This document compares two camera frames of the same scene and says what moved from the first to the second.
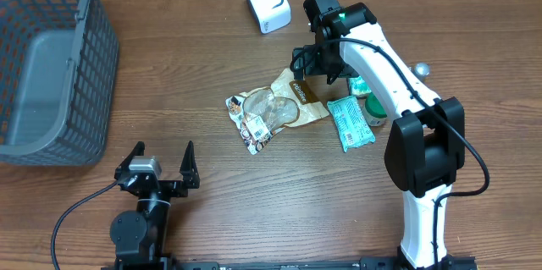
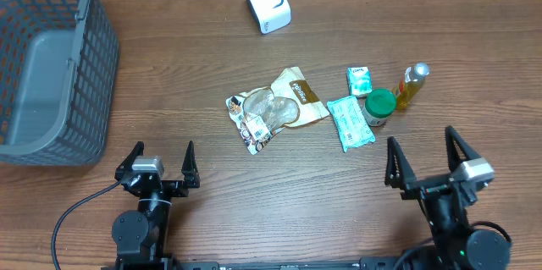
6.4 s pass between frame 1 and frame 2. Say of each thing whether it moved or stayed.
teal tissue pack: stayed
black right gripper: moved
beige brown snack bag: stayed
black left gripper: stayed
